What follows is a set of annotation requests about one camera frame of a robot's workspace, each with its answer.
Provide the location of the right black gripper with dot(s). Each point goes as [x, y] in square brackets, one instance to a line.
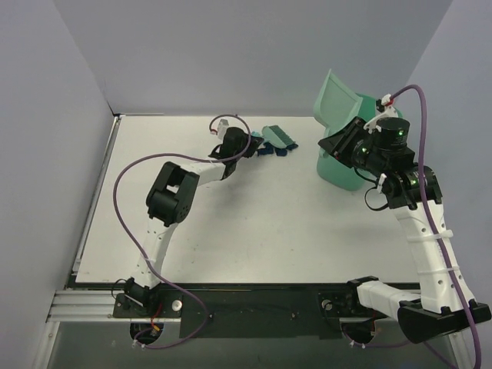
[342, 139]

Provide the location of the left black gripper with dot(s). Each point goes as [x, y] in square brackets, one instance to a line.
[250, 142]

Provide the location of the green dustpan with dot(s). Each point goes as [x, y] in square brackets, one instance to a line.
[336, 104]

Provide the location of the green hand brush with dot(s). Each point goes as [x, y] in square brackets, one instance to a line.
[276, 136]

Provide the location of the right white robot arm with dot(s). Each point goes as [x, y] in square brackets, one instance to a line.
[445, 304]

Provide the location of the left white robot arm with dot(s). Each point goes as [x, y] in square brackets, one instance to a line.
[169, 202]

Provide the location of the dark blue scrap cluster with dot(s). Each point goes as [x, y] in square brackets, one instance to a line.
[268, 149]

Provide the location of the dark blue scrap right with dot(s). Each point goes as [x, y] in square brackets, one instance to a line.
[292, 146]

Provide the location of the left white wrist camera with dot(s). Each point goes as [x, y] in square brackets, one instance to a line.
[221, 128]

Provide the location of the black mounting base plate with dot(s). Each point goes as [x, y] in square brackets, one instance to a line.
[254, 310]

